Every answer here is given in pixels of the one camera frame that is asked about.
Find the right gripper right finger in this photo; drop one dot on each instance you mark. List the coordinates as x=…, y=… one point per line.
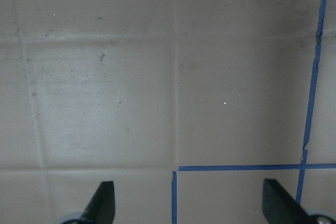
x=279, y=207

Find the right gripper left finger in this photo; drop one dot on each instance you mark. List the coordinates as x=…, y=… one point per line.
x=101, y=207

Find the brown paper table cover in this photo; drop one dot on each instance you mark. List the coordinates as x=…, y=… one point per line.
x=210, y=94

